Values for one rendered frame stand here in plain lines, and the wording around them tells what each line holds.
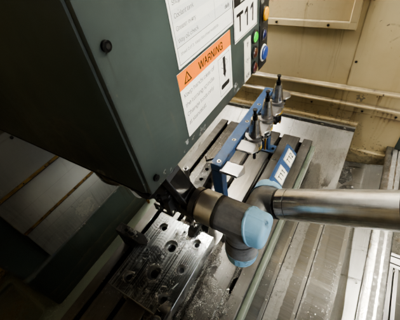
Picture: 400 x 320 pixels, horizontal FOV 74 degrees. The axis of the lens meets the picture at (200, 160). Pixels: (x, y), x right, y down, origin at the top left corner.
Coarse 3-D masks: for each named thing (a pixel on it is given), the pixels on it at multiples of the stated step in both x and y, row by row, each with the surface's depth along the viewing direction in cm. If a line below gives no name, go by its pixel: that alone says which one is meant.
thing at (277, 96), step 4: (276, 84) 98; (276, 88) 98; (280, 88) 98; (276, 92) 99; (280, 92) 99; (272, 96) 101; (276, 96) 100; (280, 96) 100; (272, 100) 102; (276, 100) 101; (280, 100) 101
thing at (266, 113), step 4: (264, 100) 92; (264, 104) 92; (268, 104) 91; (264, 108) 93; (268, 108) 92; (264, 112) 94; (268, 112) 93; (272, 112) 95; (260, 116) 96; (264, 116) 95; (268, 116) 94; (272, 116) 95
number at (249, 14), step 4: (252, 0) 47; (244, 4) 45; (248, 4) 46; (252, 4) 48; (244, 8) 46; (248, 8) 47; (252, 8) 48; (244, 12) 46; (248, 12) 47; (252, 12) 49; (244, 16) 46; (248, 16) 48; (252, 16) 49; (244, 20) 47; (248, 20) 48; (252, 20) 50; (244, 24) 47; (248, 24) 49; (244, 28) 48
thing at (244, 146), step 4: (240, 140) 90; (244, 140) 90; (240, 144) 89; (244, 144) 89; (248, 144) 89; (252, 144) 88; (256, 144) 88; (236, 148) 88; (240, 148) 88; (244, 148) 88; (248, 148) 87; (252, 148) 87; (256, 148) 87; (248, 152) 86; (252, 152) 86
